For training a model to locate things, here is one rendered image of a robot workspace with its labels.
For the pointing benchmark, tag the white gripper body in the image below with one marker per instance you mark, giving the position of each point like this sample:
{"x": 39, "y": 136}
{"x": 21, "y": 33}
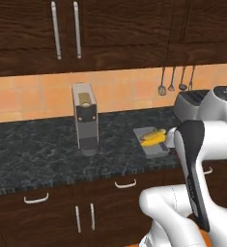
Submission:
{"x": 172, "y": 138}

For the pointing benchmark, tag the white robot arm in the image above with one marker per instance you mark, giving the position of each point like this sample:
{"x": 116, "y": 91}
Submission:
{"x": 214, "y": 138}

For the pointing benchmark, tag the yellow banana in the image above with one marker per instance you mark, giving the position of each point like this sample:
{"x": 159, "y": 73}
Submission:
{"x": 155, "y": 141}
{"x": 152, "y": 133}

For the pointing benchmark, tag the silver toaster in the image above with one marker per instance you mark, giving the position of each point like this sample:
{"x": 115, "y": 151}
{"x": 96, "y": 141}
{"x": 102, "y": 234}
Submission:
{"x": 189, "y": 104}

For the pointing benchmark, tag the hanging metal whisk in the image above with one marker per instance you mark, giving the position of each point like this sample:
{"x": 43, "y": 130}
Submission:
{"x": 162, "y": 90}

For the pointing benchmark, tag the hanging metal spatula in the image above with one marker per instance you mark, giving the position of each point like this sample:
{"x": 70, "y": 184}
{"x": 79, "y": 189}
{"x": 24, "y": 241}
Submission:
{"x": 171, "y": 86}

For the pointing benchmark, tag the hanging metal ladle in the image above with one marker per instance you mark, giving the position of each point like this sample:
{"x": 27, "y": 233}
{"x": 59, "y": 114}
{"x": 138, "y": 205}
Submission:
{"x": 182, "y": 86}

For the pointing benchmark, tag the hanging metal fork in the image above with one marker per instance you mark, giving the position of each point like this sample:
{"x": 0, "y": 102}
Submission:
{"x": 191, "y": 80}

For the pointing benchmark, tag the dark wood drawer front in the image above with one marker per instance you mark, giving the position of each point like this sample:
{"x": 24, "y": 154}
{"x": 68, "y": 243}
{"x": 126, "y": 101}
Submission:
{"x": 224, "y": 170}
{"x": 8, "y": 199}
{"x": 99, "y": 189}

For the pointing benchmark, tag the grey coffee machine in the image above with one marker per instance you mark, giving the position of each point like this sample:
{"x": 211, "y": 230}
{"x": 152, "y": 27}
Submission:
{"x": 86, "y": 128}

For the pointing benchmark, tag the dark wood base cupboard door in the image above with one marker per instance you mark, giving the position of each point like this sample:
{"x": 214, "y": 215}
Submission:
{"x": 37, "y": 228}
{"x": 118, "y": 222}

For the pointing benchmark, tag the dark wood wall cupboard door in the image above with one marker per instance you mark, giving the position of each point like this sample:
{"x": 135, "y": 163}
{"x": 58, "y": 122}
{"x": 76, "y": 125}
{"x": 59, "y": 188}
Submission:
{"x": 208, "y": 29}
{"x": 21, "y": 32}
{"x": 124, "y": 32}

